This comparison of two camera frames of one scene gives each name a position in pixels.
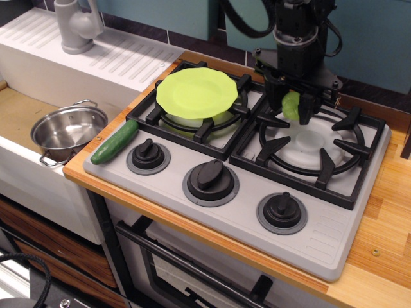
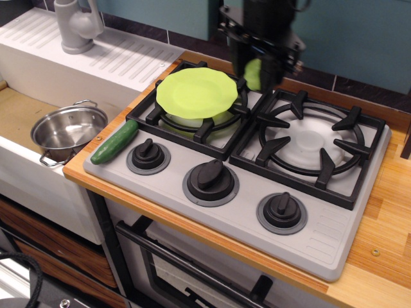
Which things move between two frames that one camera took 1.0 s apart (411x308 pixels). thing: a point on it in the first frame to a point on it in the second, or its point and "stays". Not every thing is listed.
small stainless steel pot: [61, 131] stays
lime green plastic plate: [196, 93] stays
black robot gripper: [298, 60] to [264, 26]
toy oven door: [160, 267] stays
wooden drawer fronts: [72, 259] stays
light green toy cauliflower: [290, 105] to [252, 74]
